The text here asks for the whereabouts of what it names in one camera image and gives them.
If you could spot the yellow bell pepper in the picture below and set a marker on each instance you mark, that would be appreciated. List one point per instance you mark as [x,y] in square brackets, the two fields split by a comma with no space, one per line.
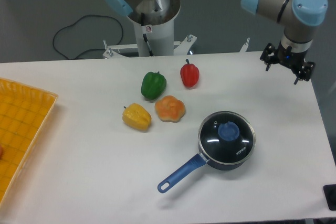
[136,117]

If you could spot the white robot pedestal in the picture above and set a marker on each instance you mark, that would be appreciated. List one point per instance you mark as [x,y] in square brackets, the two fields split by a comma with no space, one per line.
[153,23]

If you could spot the orange bread roll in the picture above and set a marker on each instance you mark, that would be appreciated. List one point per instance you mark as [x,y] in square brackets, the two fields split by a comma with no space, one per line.
[170,109]

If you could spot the green bell pepper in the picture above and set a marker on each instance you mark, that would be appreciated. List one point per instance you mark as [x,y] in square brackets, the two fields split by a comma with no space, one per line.
[153,85]

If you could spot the black corner object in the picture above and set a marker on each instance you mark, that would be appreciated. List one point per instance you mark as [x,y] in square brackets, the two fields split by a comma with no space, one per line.
[329,192]

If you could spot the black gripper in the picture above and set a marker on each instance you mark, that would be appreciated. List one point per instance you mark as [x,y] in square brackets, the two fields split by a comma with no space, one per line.
[287,58]

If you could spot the glass pot lid blue knob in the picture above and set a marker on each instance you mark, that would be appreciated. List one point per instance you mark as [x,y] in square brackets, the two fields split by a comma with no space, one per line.
[226,138]

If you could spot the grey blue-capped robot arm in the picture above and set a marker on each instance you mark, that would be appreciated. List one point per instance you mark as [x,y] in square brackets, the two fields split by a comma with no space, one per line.
[300,18]

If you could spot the blue saucepan with handle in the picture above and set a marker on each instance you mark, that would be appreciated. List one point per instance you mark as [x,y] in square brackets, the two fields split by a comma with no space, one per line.
[192,164]

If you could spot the red bell pepper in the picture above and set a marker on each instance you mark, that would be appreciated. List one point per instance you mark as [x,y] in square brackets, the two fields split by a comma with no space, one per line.
[189,74]

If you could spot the yellow woven basket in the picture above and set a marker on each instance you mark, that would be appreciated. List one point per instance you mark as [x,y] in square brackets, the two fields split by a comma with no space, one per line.
[24,112]

